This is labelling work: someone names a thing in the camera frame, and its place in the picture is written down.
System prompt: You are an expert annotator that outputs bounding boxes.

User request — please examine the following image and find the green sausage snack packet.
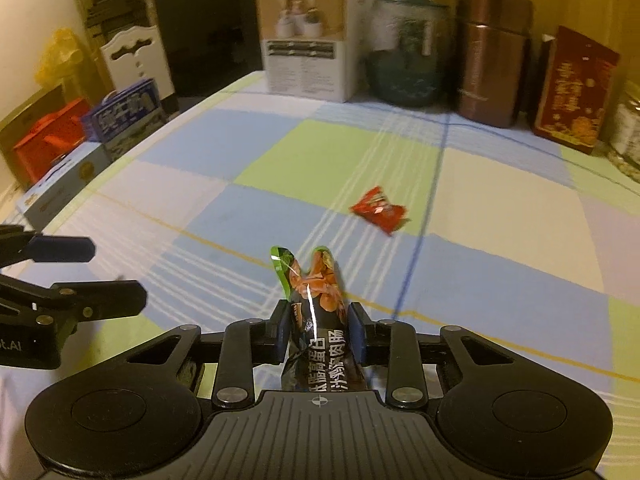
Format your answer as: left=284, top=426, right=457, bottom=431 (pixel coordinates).
left=270, top=246, right=368, bottom=393

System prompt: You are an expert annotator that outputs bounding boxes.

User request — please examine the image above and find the light blue flat box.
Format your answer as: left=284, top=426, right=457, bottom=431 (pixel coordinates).
left=16, top=141, right=111, bottom=231

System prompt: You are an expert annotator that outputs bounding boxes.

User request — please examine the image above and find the orange red box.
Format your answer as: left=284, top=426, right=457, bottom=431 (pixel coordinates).
left=13, top=98, right=91, bottom=185

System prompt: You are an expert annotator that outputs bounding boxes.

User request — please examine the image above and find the checkered tablecloth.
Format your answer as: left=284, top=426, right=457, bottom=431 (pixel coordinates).
left=1, top=75, right=639, bottom=479

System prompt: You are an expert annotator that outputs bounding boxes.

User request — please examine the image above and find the red candy packet far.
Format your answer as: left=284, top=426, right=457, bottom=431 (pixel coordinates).
left=349, top=185, right=410, bottom=236

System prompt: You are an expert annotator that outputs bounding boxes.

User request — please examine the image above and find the blue milk carton box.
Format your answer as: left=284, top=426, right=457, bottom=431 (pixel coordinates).
left=81, top=78, right=167, bottom=160

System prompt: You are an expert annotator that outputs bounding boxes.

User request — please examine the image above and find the yellow plastic bag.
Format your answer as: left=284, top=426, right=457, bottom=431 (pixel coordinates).
left=35, top=27, right=89, bottom=88

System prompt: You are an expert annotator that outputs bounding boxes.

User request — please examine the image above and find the white chair back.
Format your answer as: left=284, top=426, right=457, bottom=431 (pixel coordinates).
left=101, top=26, right=179, bottom=116

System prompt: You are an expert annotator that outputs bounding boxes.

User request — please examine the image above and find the dark folded rack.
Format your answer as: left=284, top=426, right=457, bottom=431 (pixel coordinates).
left=75, top=0, right=150, bottom=51

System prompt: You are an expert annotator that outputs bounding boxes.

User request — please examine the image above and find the green glass jar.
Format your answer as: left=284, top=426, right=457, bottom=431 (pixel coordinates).
left=364, top=0, right=451, bottom=108

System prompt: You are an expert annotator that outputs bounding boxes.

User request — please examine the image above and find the clear plastic nut jar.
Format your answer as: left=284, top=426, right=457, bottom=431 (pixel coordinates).
left=606, top=80, right=640, bottom=183

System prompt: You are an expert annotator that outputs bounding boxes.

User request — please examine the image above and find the white product box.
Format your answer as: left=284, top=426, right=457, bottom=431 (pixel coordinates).
left=256, top=0, right=373, bottom=102

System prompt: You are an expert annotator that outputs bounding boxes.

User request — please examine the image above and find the red gift box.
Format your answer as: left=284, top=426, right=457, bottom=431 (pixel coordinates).
left=532, top=26, right=620, bottom=154

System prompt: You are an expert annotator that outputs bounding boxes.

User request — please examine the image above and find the brown metal canister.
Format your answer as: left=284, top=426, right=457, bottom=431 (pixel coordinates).
left=451, top=0, right=534, bottom=128

